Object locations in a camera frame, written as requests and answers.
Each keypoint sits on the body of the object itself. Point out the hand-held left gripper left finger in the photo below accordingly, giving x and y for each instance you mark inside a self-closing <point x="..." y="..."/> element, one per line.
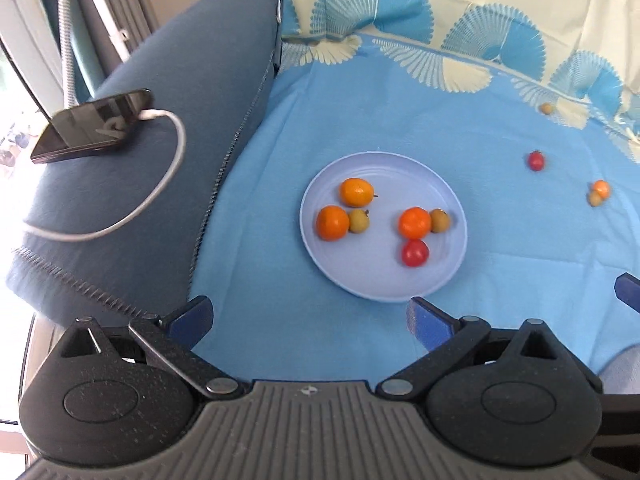
<point x="192" y="317"/>

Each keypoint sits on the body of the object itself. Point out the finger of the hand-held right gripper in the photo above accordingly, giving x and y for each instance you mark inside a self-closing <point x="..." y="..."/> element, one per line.
<point x="629" y="291"/>

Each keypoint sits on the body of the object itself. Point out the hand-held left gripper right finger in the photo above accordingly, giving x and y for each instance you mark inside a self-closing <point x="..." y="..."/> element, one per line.
<point x="429" y="324"/>

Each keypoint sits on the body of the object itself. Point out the red cherry tomato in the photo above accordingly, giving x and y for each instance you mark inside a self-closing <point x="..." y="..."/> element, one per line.
<point x="415" y="253"/>
<point x="536" y="161"/>

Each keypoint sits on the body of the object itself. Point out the light blue round plate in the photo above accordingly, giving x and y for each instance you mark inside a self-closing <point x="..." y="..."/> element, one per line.
<point x="380" y="270"/>

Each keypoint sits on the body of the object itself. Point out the orange kumquat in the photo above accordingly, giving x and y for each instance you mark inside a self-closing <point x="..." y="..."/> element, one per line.
<point x="414" y="222"/>
<point x="602" y="188"/>
<point x="356" y="193"/>
<point x="332" y="223"/>

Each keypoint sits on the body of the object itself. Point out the tan longan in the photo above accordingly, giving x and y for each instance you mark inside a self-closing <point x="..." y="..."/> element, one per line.
<point x="441" y="220"/>
<point x="546" y="108"/>
<point x="593" y="200"/>

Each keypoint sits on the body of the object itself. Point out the small yellow-green fruit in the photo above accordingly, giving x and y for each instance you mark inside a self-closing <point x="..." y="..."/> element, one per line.
<point x="360" y="222"/>

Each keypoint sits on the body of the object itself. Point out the pale checked cloth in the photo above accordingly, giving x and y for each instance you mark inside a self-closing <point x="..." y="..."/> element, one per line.
<point x="622" y="372"/>

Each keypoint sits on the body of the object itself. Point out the blue fan-patterned sheet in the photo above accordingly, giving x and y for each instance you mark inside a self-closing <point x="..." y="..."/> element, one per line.
<point x="500" y="260"/>

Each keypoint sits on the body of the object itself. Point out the black smartphone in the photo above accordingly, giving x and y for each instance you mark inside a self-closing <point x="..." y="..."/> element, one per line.
<point x="85" y="127"/>

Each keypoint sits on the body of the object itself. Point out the blue sofa armrest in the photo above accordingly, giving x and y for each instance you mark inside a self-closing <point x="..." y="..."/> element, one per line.
<point x="200" y="85"/>

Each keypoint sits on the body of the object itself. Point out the thin black pole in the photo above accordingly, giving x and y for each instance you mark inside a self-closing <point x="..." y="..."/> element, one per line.
<point x="27" y="85"/>

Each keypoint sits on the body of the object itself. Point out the grey curtain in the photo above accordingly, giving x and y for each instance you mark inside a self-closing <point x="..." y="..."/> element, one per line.
<point x="120" y="0"/>

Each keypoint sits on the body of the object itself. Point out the white window frame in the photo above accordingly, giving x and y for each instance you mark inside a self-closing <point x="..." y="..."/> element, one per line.
<point x="25" y="10"/>

